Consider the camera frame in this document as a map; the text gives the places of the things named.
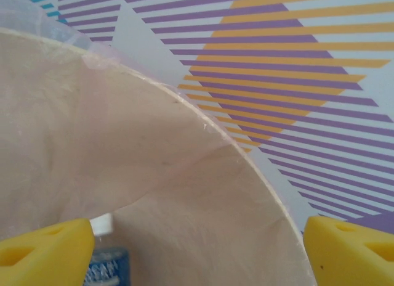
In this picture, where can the pink plastic bin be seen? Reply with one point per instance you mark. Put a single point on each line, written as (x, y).
(61, 33)

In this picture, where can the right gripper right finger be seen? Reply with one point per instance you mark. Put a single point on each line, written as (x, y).
(354, 258)

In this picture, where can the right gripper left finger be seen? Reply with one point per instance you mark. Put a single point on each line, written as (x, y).
(46, 258)

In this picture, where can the pink round bin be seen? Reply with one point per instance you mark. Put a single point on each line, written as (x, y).
(184, 190)

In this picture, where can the tall blue label water bottle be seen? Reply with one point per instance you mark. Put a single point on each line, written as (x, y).
(107, 264)

